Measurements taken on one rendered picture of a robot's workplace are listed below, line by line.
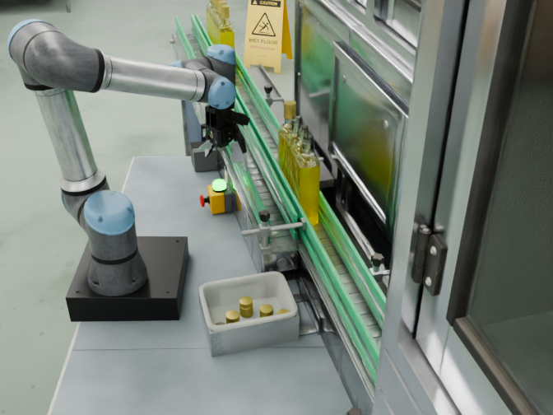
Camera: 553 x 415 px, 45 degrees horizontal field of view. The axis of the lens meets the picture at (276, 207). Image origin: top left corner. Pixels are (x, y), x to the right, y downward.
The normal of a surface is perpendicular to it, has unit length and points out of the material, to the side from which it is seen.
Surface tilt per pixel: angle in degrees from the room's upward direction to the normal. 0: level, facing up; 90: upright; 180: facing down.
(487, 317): 90
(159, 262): 2
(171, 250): 2
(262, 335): 90
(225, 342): 90
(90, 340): 0
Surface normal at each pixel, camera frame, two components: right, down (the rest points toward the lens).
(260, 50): -0.29, 0.37
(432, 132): 0.25, 0.54
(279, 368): 0.00, -0.83
